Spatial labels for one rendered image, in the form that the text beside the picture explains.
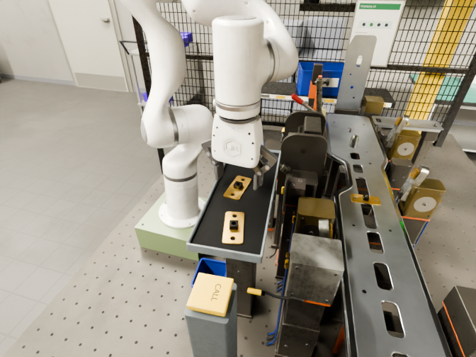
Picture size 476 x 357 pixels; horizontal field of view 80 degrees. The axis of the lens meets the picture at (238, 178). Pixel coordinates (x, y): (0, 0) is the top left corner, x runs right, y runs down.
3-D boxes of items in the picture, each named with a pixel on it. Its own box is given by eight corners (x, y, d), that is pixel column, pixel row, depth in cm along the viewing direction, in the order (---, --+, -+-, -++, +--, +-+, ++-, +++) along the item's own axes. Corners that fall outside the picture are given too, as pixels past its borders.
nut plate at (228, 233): (242, 244, 52) (243, 240, 51) (222, 244, 52) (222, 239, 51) (244, 212, 58) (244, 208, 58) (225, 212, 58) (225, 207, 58)
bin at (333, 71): (356, 96, 150) (363, 71, 142) (298, 95, 152) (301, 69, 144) (349, 86, 163) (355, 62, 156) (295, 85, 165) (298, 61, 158)
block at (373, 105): (365, 165, 157) (384, 102, 136) (349, 163, 158) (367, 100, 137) (363, 157, 163) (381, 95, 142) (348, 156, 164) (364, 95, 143)
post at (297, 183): (289, 280, 98) (305, 189, 74) (275, 278, 99) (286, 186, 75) (290, 268, 102) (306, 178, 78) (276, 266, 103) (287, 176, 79)
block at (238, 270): (251, 319, 87) (257, 210, 61) (226, 314, 88) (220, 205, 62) (256, 290, 95) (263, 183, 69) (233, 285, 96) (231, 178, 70)
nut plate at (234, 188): (238, 200, 61) (238, 196, 61) (222, 196, 63) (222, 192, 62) (252, 179, 68) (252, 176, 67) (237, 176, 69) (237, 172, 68)
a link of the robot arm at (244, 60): (250, 87, 58) (208, 94, 54) (252, 12, 50) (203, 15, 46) (273, 100, 52) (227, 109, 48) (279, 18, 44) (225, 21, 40)
